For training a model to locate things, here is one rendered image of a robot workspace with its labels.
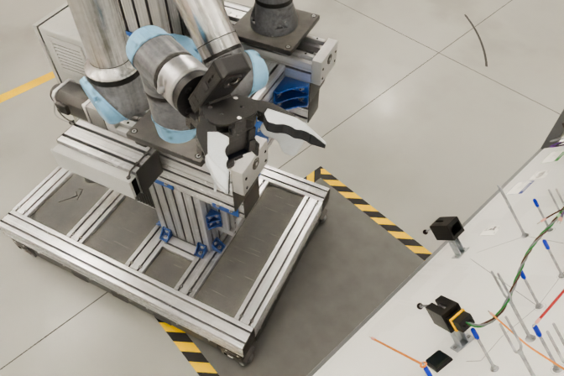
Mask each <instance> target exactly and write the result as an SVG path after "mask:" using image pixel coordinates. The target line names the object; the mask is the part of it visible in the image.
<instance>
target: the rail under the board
mask: <svg viewBox="0 0 564 376"><path fill-rule="evenodd" d="M542 150H543V149H539V150H538V151H537V152H536V153H534V154H533V155H532V156H531V157H530V158H529V159H528V160H527V161H526V162H525V163H524V164H523V165H522V166H521V167H520V168H519V169H518V170H517V171H516V172H515V173H514V174H513V175H512V176H511V177H510V178H509V179H508V180H507V181H506V182H505V183H504V184H503V185H502V186H501V188H502V189H503V188H505V186H506V185H507V184H508V183H509V182H510V181H511V180H512V179H513V178H514V177H515V176H517V174H518V173H519V172H520V171H521V170H522V169H523V168H524V167H526V165H527V164H528V163H529V162H531V160H532V159H533V158H534V157H535V156H536V155H538V153H539V152H540V151H542ZM499 192H500V191H499V189H497V190H496V191H495V192H494V193H493V194H492V195H491V196H490V197H489V198H488V199H487V200H486V201H485V202H484V203H483V204H482V205H481V206H480V207H479V208H478V209H477V210H476V211H475V212H474V213H473V214H472V215H471V216H470V217H469V218H468V219H467V220H466V221H465V222H464V223H463V224H462V226H463V227H465V226H466V225H467V224H468V223H469V222H470V221H471V220H472V219H473V218H474V217H475V216H476V215H477V214H478V213H479V212H480V211H481V210H482V209H483V208H484V207H485V206H486V205H487V204H488V203H489V202H490V201H491V200H492V199H493V198H494V197H496V195H497V194H498V193H499ZM446 244H448V241H447V240H446V241H445V242H444V243H443V244H442V245H441V246H440V247H439V248H438V249H437V250H435V251H434V252H433V253H432V254H431V255H430V256H429V257H428V258H427V259H426V260H425V261H424V262H423V263H422V264H421V265H420V266H419V267H418V268H417V269H416V270H415V271H414V272H413V273H412V274H411V275H410V276H409V277H408V278H407V279H406V280H405V281H404V282H402V283H401V284H400V285H399V286H398V287H397V288H396V289H395V290H394V291H393V292H392V293H391V294H390V295H389V296H388V297H387V298H386V299H385V300H384V301H383V302H382V303H381V304H380V305H379V306H378V307H377V308H376V309H375V310H374V311H373V312H372V313H371V314H370V315H368V316H367V317H366V318H365V319H364V320H363V321H362V322H361V323H360V324H359V325H358V326H357V327H356V328H355V329H354V330H353V331H352V332H351V333H350V334H349V335H348V336H347V337H346V338H345V339H344V340H343V341H342V342H341V343H340V344H339V345H338V346H337V347H335V348H334V349H333V350H332V351H331V352H330V353H329V354H328V355H327V356H326V357H325V358H324V359H323V360H322V361H321V362H320V363H319V364H318V365H317V366H316V367H315V368H314V369H313V370H312V371H311V372H310V373H309V374H308V375H307V376H313V375H314V374H315V373H316V372H317V371H318V370H319V369H320V368H321V367H322V366H323V365H324V364H325V363H326V362H327V361H328V360H329V359H330V358H331V357H332V356H333V355H334V354H335V353H336V352H337V351H338V350H339V349H340V348H341V347H342V346H343V345H344V344H345V343H346V342H347V341H348V340H349V339H350V338H351V337H353V336H354V335H355V334H356V333H357V332H358V331H359V330H360V329H361V328H362V327H363V326H364V325H365V324H366V323H367V322H368V321H369V320H370V319H371V318H372V317H373V316H374V315H375V314H376V313H377V312H378V311H379V310H380V309H381V308H382V307H383V306H384V305H385V304H386V303H387V302H388V301H389V300H390V299H391V298H392V297H393V296H394V295H395V294H396V293H397V292H398V291H399V290H401V289H402V288H403V287H404V286H405V285H406V284H407V283H408V282H409V281H410V280H411V279H412V278H413V277H414V276H415V275H416V274H417V273H418V272H419V271H420V270H421V269H422V268H423V267H424V266H425V265H426V264H427V263H428V262H429V261H430V260H431V259H432V258H433V257H434V256H435V255H436V254H437V253H438V252H439V251H440V250H441V249H442V248H443V247H444V246H445V245H446Z"/></svg>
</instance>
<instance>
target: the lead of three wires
mask: <svg viewBox="0 0 564 376"><path fill-rule="evenodd" d="M509 301H510V298H509V295H508V296H507V298H506V300H505V301H504V303H503V305H502V307H501V309H500V310H499V311H498V312H497V313H496V314H495V316H496V317H497V318H498V317H499V316H500V315H501V314H502V313H503V312H504V310H505V308H506V306H507V304H508V303H509ZM496 320H497V319H495V318H494V317H493V318H492V319H490V320H488V321H485V322H483V323H481V324H475V323H471V322H466V323H467V324H466V325H467V326H472V327H476V328H479V327H484V326H487V325H488V324H491V323H493V322H494V321H496Z"/></svg>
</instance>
